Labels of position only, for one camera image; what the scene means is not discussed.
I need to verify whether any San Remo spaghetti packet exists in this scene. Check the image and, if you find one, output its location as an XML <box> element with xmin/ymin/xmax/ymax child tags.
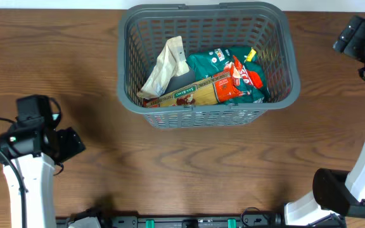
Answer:
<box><xmin>144</xmin><ymin>66</ymin><xmax>250</xmax><ymax>108</ymax></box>

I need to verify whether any beige mushroom bag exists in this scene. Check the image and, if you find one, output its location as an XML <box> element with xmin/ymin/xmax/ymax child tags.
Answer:
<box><xmin>137</xmin><ymin>36</ymin><xmax>189</xmax><ymax>99</ymax></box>

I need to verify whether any green Nescafe coffee bag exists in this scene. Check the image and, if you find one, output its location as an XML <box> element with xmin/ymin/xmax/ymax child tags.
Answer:
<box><xmin>187</xmin><ymin>46</ymin><xmax>271</xmax><ymax>104</ymax></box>

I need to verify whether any small light teal packet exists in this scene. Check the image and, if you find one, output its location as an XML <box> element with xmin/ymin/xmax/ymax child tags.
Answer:
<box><xmin>52</xmin><ymin>114</ymin><xmax>59</xmax><ymax>120</ymax></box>

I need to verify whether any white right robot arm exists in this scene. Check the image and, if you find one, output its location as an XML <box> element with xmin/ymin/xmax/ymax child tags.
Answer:
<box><xmin>280</xmin><ymin>16</ymin><xmax>365</xmax><ymax>227</ymax></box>

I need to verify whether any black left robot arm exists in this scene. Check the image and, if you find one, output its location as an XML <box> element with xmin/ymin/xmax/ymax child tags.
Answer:
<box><xmin>0</xmin><ymin>95</ymin><xmax>86</xmax><ymax>227</ymax></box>

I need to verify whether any grey plastic basket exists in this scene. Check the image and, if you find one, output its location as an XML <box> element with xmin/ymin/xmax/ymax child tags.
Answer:
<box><xmin>117</xmin><ymin>2</ymin><xmax>300</xmax><ymax>129</ymax></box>

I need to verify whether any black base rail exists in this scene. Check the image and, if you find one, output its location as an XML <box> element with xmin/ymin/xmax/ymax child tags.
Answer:
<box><xmin>55</xmin><ymin>213</ymin><xmax>348</xmax><ymax>228</ymax></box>

